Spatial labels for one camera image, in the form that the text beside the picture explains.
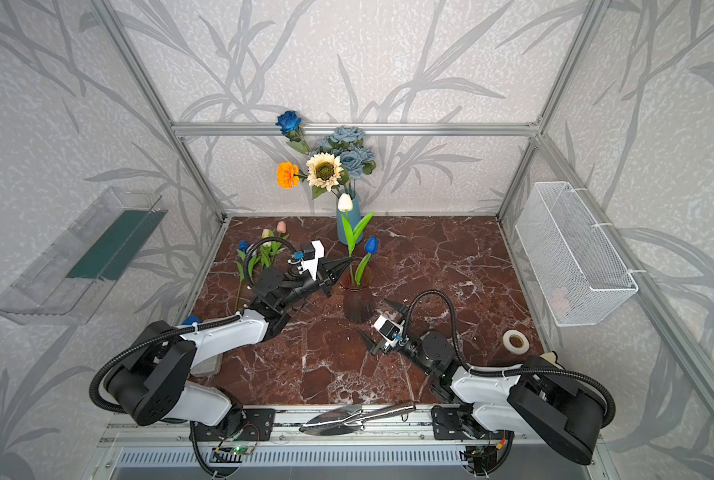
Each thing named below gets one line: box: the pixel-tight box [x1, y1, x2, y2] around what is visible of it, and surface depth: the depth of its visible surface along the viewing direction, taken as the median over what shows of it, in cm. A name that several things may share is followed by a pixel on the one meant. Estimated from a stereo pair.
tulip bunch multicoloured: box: [235, 221, 290, 311], surface depth 110 cm
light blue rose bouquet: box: [317, 126, 376, 197], surface depth 91 cm
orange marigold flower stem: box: [276, 162, 309, 189], surface depth 84 cm
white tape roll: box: [502, 329, 530, 355], surface depth 88 cm
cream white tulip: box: [338, 192, 375, 285], surface depth 70 cm
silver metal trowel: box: [299, 402, 416, 436], surface depth 75 cm
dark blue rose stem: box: [275, 110, 311, 153], surface depth 91 cm
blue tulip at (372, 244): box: [355, 236, 380, 285], surface depth 81 cm
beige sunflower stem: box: [306, 152, 344, 200], surface depth 77 cm
